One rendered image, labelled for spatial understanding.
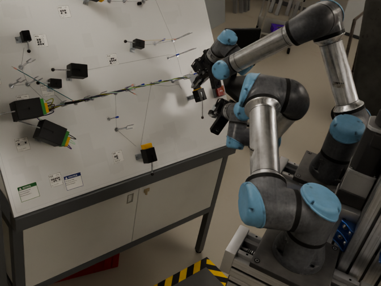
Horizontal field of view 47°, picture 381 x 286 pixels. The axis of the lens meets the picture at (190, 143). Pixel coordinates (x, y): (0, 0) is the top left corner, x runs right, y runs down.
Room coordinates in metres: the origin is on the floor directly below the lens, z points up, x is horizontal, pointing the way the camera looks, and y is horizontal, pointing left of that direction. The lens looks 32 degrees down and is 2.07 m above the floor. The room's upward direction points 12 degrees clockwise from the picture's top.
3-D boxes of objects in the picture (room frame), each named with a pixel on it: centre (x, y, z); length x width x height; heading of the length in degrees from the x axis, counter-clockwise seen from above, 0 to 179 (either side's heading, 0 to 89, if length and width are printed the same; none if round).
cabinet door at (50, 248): (1.40, 0.39, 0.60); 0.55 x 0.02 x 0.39; 136
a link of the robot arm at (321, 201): (0.95, -0.37, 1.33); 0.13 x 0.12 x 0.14; 96
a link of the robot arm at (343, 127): (1.43, -0.54, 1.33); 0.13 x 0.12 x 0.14; 153
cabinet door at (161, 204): (1.79, 0.00, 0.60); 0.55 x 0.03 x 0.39; 136
